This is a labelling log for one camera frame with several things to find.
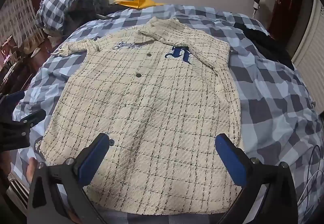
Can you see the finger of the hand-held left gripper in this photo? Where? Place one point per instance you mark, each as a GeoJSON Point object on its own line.
{"type": "Point", "coordinates": [34, 117]}

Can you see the yellow cloth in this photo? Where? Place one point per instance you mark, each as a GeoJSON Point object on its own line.
{"type": "Point", "coordinates": [141, 1]}

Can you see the dark cloth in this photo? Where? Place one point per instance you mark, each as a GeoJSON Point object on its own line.
{"type": "Point", "coordinates": [86, 9]}

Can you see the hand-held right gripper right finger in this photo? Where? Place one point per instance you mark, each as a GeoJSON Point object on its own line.
{"type": "Point", "coordinates": [230, 160]}

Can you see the white wardrobe door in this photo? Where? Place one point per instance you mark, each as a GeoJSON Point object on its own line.
{"type": "Point", "coordinates": [310, 49]}

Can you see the computer monitor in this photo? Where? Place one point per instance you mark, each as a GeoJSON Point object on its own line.
{"type": "Point", "coordinates": [7, 54]}

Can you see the black cloth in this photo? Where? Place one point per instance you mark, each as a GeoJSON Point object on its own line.
{"type": "Point", "coordinates": [265, 42]}

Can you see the cream plaid shirt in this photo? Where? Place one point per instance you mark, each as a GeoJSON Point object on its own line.
{"type": "Point", "coordinates": [151, 112]}

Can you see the wooden desk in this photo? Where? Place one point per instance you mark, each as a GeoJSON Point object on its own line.
{"type": "Point", "coordinates": [25, 69]}

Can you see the person's left hand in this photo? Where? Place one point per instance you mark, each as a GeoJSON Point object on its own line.
{"type": "Point", "coordinates": [32, 169]}

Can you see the blue grey checked bed sheet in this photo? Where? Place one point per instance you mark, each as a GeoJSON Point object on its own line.
{"type": "Point", "coordinates": [265, 102]}

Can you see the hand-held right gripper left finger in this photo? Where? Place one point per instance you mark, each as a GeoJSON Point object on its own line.
{"type": "Point", "coordinates": [95, 158]}

